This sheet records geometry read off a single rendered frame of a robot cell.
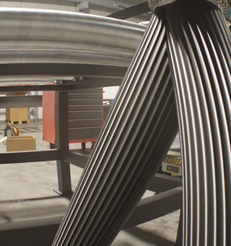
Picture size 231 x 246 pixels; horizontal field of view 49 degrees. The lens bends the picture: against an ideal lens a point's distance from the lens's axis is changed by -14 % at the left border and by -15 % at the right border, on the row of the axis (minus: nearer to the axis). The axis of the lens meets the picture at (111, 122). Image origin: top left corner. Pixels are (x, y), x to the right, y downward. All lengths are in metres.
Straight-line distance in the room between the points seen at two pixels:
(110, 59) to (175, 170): 0.97
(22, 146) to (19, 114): 7.04
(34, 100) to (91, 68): 5.80
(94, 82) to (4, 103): 4.91
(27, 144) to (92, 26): 2.94
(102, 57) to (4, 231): 0.75
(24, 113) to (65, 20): 9.99
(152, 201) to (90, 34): 0.55
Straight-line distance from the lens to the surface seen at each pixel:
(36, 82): 1.93
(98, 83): 1.60
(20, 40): 0.67
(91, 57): 1.08
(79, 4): 13.29
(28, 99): 6.63
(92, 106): 3.82
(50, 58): 1.00
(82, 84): 1.76
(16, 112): 10.53
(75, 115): 3.69
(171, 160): 1.84
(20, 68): 0.82
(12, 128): 4.66
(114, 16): 1.53
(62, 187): 2.09
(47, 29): 0.68
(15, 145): 3.56
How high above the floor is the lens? 0.65
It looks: 4 degrees down
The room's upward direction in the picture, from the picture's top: straight up
